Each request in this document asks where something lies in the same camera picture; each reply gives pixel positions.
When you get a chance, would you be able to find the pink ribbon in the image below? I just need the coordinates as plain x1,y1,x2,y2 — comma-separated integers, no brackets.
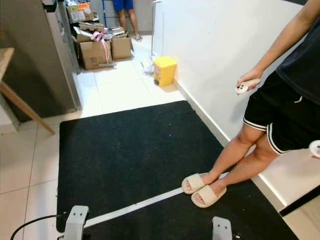
91,29,112,62

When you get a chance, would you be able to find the person in black shorts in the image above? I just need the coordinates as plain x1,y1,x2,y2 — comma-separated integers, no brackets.
181,0,320,209

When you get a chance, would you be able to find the white handheld controller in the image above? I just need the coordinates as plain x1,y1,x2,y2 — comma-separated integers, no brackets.
235,78,263,95
309,140,320,159

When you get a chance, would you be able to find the person's right hand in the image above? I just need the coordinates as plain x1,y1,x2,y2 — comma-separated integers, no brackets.
237,67,265,86

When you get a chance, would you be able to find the black floor mat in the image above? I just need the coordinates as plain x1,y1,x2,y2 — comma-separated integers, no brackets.
56,100,299,240

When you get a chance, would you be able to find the yellow pedal bin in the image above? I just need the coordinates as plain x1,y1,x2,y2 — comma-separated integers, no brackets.
153,56,178,87

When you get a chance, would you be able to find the person in blue shorts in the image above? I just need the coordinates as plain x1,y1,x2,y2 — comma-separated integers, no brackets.
112,0,144,42

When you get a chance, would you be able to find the flattened cardboard pile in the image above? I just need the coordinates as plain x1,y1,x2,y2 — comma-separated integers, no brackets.
73,21,132,43

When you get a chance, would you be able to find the printed cardboard box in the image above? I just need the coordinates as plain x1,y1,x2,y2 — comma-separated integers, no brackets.
78,40,112,70

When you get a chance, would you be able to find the small cardboard box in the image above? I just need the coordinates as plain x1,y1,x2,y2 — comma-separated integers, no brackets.
111,36,134,61

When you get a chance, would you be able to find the white plastic bag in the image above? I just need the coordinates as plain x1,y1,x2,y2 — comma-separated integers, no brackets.
141,56,156,76

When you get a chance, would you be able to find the wooden table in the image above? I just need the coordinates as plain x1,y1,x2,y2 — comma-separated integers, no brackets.
0,47,56,136

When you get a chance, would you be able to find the beige slipper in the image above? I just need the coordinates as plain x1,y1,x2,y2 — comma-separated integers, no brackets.
191,184,227,209
181,173,207,195

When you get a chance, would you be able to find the grey steel fridge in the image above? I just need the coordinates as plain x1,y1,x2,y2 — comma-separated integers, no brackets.
0,0,82,124

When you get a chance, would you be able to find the white tape strip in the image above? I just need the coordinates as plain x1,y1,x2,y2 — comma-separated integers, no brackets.
84,172,231,229

